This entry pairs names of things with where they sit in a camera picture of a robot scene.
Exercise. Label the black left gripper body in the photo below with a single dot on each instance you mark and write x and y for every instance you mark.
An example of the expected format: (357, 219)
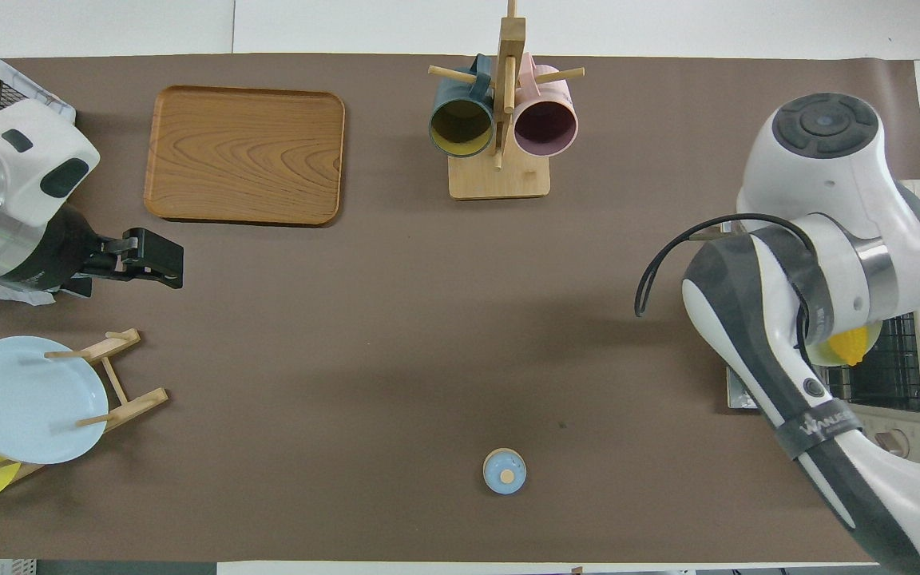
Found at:
(61, 247)

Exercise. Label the yellow corn cob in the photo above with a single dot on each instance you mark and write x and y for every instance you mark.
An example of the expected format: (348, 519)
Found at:
(851, 343)

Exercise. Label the pale green plate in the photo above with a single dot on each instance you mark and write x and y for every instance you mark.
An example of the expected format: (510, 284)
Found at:
(869, 335)

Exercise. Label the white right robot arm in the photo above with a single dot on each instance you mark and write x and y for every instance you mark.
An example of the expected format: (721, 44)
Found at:
(827, 160)

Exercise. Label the light blue plate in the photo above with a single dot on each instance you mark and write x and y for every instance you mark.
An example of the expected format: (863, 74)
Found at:
(21, 399)

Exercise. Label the wooden plate rack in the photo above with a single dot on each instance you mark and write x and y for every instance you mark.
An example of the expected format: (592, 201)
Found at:
(136, 406)

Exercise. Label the brown wooden tray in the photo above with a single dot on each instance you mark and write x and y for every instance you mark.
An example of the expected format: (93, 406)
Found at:
(244, 156)

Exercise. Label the brown table mat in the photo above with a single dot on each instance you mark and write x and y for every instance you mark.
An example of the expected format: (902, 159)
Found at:
(388, 319)

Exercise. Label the dark blue mug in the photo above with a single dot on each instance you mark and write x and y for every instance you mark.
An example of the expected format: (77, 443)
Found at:
(460, 128)

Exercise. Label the wooden mug tree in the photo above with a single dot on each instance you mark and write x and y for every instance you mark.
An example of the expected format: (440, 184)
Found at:
(500, 180)

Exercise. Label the pink mug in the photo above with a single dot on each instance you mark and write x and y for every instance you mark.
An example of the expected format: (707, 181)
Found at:
(544, 128)

